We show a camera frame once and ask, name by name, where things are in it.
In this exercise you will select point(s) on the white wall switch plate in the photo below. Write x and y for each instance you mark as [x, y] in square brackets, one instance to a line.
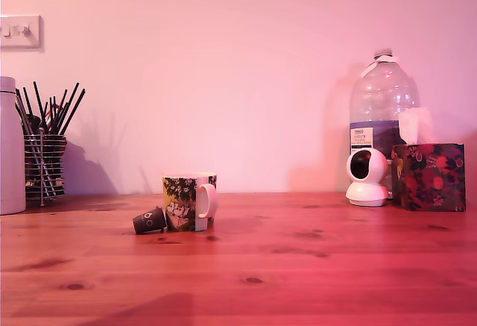
[20, 31]

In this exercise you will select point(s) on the black straw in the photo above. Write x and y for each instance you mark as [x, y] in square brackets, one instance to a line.
[28, 102]
[72, 111]
[40, 106]
[67, 109]
[59, 109]

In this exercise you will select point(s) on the white tissue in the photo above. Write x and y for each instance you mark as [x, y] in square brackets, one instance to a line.
[413, 124]

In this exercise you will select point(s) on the yellow cartoon print mug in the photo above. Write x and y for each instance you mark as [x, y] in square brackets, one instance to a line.
[180, 201]

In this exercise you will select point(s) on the small white round camera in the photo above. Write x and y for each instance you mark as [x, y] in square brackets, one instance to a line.
[367, 177]

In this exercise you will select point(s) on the floral tissue box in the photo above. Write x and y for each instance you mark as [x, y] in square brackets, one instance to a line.
[428, 177]

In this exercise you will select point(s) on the white insulated bottle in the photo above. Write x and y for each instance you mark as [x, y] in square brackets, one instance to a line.
[10, 154]

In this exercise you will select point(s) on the large clear water bottle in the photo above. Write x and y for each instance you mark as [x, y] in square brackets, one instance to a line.
[376, 102]

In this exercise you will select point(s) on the dark coffee capsule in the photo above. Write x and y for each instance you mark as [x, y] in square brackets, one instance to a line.
[149, 221]

